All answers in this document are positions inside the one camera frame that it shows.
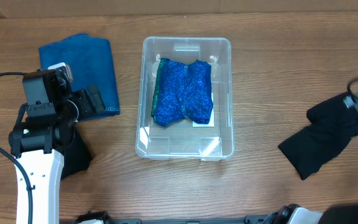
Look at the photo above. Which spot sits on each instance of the white label in bin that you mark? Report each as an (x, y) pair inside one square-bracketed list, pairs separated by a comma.
[(204, 113)]

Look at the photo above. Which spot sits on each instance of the black cloth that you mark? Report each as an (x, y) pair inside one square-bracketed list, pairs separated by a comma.
[(77, 157), (332, 126)]

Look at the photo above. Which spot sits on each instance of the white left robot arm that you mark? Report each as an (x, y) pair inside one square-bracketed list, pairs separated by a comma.
[(47, 148)]

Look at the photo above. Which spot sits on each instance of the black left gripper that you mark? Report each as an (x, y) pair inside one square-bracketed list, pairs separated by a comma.
[(97, 102)]

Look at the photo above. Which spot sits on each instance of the clear plastic storage bin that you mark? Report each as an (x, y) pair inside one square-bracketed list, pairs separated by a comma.
[(181, 139)]

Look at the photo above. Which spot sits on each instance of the blue green sequin garment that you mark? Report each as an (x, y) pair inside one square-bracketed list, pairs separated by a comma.
[(177, 87)]

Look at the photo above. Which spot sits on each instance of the folded blue denim cloth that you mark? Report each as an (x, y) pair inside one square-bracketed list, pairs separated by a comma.
[(91, 63)]

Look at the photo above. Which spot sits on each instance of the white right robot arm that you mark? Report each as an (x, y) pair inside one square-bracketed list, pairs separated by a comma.
[(294, 213)]

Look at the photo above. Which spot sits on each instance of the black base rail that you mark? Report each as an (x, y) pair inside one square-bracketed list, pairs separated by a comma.
[(104, 217)]

